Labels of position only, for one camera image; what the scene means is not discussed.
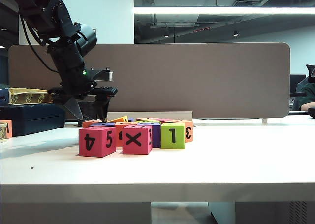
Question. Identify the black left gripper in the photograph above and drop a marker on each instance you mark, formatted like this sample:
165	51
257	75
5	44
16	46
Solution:
73	86

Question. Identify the pink block letter X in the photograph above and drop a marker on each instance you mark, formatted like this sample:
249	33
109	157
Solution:
130	150

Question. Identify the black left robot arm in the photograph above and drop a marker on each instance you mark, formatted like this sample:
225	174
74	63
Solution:
59	14

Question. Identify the purple block letter M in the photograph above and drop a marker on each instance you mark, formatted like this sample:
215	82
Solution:
156	137

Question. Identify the black mug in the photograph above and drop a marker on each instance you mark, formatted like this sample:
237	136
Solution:
88	110

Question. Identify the purple foam block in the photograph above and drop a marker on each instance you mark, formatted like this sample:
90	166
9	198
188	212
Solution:
103	124
131	119

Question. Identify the yellow foam block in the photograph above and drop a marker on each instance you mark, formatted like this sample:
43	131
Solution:
119	119

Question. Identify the orange foam block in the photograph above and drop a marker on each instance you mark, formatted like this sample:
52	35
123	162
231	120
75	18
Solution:
146	119
118	131

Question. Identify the pink block digits 4 5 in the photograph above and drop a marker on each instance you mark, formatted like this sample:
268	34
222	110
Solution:
93	152

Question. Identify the dark blue case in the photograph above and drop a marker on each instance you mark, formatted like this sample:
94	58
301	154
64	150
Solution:
37	120

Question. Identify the gold patterned flat box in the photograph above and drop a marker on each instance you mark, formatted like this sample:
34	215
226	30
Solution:
29	98

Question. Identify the pink foam block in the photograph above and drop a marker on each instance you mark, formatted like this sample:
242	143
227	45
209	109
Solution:
167	120

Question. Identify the orange block digit 1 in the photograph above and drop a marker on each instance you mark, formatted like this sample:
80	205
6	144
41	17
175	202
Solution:
9	129

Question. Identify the green block digit 1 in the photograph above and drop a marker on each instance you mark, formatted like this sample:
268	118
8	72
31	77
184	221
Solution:
167	144

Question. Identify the blue flat box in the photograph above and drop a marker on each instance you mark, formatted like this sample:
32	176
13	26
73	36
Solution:
3	97

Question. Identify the small beige patterned box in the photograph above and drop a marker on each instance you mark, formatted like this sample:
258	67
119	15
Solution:
3	135

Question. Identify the orange block digit 3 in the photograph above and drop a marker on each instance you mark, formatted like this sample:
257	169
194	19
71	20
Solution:
187	128

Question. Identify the red lit sign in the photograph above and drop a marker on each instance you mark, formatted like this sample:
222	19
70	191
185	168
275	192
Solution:
201	29

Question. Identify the brown desk divider panel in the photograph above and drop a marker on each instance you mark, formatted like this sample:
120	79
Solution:
270	93

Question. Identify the black monitor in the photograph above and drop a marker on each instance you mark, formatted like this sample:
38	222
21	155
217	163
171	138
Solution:
296	83

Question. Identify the black chair armrest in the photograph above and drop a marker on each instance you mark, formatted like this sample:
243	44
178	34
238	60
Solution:
297	94

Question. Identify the seated person green shirt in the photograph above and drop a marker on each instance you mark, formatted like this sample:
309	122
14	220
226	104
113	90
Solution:
308	88

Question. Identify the black round object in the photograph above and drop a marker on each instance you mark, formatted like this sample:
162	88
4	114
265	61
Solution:
312	112

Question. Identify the black chair headrest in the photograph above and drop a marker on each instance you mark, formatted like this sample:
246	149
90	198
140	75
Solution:
310	72

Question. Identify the wrist camera grey housing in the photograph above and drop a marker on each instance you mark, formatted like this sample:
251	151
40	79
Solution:
109	76

